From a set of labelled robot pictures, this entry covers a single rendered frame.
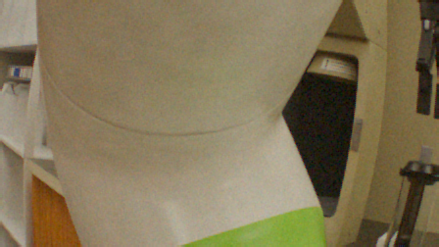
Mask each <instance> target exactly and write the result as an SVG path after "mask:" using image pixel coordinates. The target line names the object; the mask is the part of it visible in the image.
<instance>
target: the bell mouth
mask: <svg viewBox="0 0 439 247"><path fill-rule="evenodd" d="M307 74H312V75H314V76H317V77H321V78H325V79H329V80H335V81H340V82H342V83H345V84H352V85H358V77H359V61H358V60H354V59H353V58H350V57H345V56H339V55H338V54H331V53H326V52H317V54H316V56H315V58H314V59H313V60H312V63H311V65H310V67H309V68H308V70H307Z"/></svg>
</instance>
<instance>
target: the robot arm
mask: <svg viewBox="0 0 439 247"><path fill-rule="evenodd" d="M342 1H343V0H36V1H35V2H36V4H35V5H36V7H35V8H36V13H35V14H36V33H37V34H36V36H37V48H38V49H37V52H38V54H37V55H38V65H39V66H38V67H39V77H40V88H41V95H42V102H43V105H42V106H43V109H44V115H45V121H46V128H47V131H48V138H49V141H50V147H51V150H52V155H53V160H54V163H55V165H56V171H57V175H58V178H59V180H60V183H61V186H62V189H63V193H64V197H65V200H66V203H67V206H68V209H69V212H70V215H71V218H72V221H73V225H74V227H75V230H76V232H77V235H78V238H79V240H80V243H81V246H82V247H327V246H326V245H327V244H326V242H325V241H326V240H325V234H324V233H325V231H324V219H323V217H324V215H323V213H322V209H321V205H320V204H319V201H318V198H317V195H316V193H315V190H314V188H313V187H312V183H311V182H310V178H309V175H308V172H307V170H306V168H305V165H304V163H303V161H302V160H301V156H300V154H299V152H298V150H297V147H296V145H295V143H294V140H293V138H292V134H291V133H290V131H289V129H288V127H287V125H286V123H285V121H284V117H283V116H282V111H283V108H284V106H285V105H286V103H287V102H288V100H289V98H290V95H292V93H293V92H294V90H295V87H296V85H298V83H299V80H300V78H301V76H303V73H304V71H305V70H306V67H307V66H308V64H309V62H310V60H311V59H312V57H313V55H314V54H315V52H316V50H317V48H318V46H319V44H320V42H321V40H322V39H323V36H324V35H325V33H326V32H327V29H328V27H329V26H330V24H331V21H333V18H334V16H335V14H336V13H337V11H338V8H339V6H340V4H342V3H341V2H342ZM416 1H417V2H418V3H419V15H420V17H419V18H420V20H421V34H420V41H419V45H418V51H417V58H416V61H415V62H416V65H415V70H416V71H417V72H419V75H418V88H417V89H418V92H417V99H416V102H417V103H416V112H417V113H419V114H423V115H427V116H430V104H431V96H432V94H431V92H432V81H433V78H432V77H433V74H432V73H431V69H432V65H433V63H434V59H435V63H436V68H437V75H438V83H436V93H435V96H436V97H435V105H434V117H433V118H434V119H435V120H439V0H416Z"/></svg>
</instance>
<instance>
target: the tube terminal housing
mask: <svg viewBox="0 0 439 247"><path fill-rule="evenodd" d="M368 1H369V2H370V3H369V6H370V7H369V8H370V11H369V12H370V15H369V16H370V19H369V21H370V23H369V25H370V27H369V40H363V39H361V38H354V37H347V36H339V35H334V34H328V33H326V34H325V35H324V36H323V39H322V40H321V42H320V44H319V46H318V48H317V50H316V52H315V54H314V57H315V56H316V54H317V52H326V53H331V54H338V55H339V56H345V57H350V58H353V59H354V60H358V61H359V77H358V87H357V88H358V92H357V102H356V107H355V110H356V113H355V117H354V124H355V119H356V118H358V119H363V127H362V132H361V138H360V143H359V152H354V151H351V145H352V140H353V133H352V138H351V143H350V149H349V156H348V162H347V167H346V170H345V174H344V179H343V184H342V189H341V194H340V199H339V201H338V204H337V209H336V213H335V214H334V215H333V216H332V217H331V218H326V217H323V219H324V231H325V233H324V234H325V240H326V241H325V242H326V244H327V245H326V246H327V247H342V246H344V245H346V244H349V243H352V242H355V241H356V238H357V235H358V233H359V229H360V225H361V221H362V219H363V215H364V211H365V206H366V200H367V197H368V193H369V190H370V185H371V180H372V175H373V170H374V165H375V161H376V156H377V148H378V141H379V136H380V127H381V123H382V113H383V103H384V94H385V80H386V67H387V66H386V62H387V60H386V58H387V52H386V51H387V0H368Z"/></svg>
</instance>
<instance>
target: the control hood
mask: <svg viewBox="0 0 439 247"><path fill-rule="evenodd" d="M341 3H342V4H340V6H339V8H338V11H337V13H336V14H335V16H334V18H333V21H331V24H330V26H329V27H330V29H327V32H326V33H328V34H334V35H339V36H347V37H354V38H361V39H363V40H369V27H370V25H369V23H370V21H369V19H370V16H369V15H370V12H369V11H370V8H369V7H370V6H369V3H370V2H369V1H368V0H343V1H342V2H341Z"/></svg>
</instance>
